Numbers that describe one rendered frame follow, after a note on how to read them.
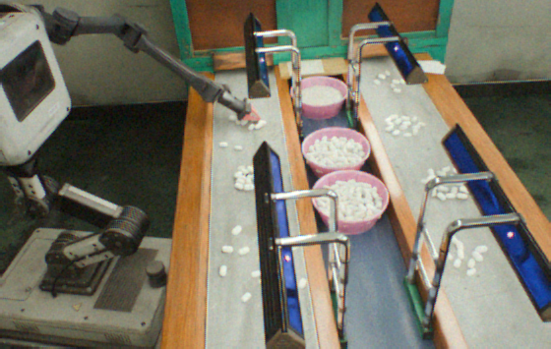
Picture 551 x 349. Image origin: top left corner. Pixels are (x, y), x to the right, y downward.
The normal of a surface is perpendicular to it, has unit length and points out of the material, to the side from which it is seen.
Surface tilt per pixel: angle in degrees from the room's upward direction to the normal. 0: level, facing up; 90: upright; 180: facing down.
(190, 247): 0
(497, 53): 90
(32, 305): 0
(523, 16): 90
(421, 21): 89
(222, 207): 0
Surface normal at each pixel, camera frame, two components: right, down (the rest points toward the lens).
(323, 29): 0.08, 0.62
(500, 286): -0.05, -0.78
